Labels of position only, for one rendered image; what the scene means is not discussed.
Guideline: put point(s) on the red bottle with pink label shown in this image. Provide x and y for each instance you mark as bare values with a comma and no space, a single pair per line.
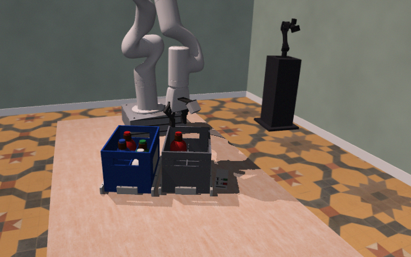
178,144

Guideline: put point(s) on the white bottle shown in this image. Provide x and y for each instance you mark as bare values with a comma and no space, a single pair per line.
136,162

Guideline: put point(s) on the blue plastic crate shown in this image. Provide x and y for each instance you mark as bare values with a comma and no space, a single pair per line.
141,176

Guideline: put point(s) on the green bottle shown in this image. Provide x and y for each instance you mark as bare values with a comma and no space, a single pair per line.
143,145

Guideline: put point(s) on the blue bottle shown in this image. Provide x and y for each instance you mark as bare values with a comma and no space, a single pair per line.
122,147

